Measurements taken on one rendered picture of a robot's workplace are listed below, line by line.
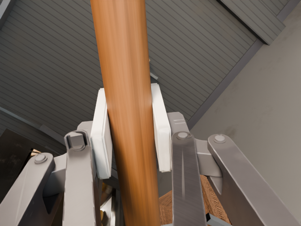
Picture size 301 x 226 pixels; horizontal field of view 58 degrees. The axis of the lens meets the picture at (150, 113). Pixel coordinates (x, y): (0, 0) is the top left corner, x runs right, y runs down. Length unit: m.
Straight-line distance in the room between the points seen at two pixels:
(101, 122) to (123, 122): 0.02
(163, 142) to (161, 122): 0.01
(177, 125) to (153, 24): 3.41
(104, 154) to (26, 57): 3.60
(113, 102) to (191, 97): 3.76
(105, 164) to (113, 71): 0.05
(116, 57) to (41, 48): 3.52
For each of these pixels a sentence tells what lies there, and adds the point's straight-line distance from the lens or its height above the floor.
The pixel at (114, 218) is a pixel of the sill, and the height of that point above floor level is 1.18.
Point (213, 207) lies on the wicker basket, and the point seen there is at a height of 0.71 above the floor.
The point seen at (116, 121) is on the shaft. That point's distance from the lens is 0.17.
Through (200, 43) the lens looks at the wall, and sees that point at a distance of 3.74.
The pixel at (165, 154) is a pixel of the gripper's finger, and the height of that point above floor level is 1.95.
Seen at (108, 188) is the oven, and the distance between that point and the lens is 2.26.
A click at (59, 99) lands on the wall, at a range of 3.82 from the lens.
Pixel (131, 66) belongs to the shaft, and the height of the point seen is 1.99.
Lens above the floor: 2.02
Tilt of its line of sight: 20 degrees down
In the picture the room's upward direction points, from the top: 58 degrees counter-clockwise
